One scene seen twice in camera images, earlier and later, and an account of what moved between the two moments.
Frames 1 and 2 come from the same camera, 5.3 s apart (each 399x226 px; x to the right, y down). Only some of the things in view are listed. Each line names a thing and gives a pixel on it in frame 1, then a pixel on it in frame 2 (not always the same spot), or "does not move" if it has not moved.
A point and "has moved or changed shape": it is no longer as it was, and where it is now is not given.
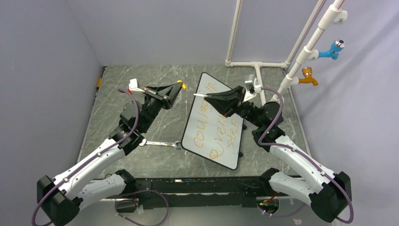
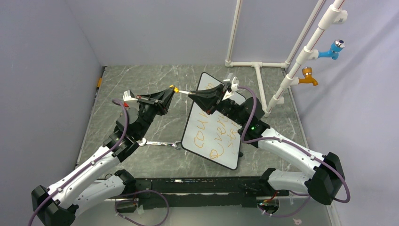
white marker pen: (204, 95) has moved or changed shape
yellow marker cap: (183, 85) has moved or changed shape
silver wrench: (143, 142) does not move
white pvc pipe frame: (334, 14) does not move
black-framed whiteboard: (209, 133) does not move
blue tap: (337, 45) does not move
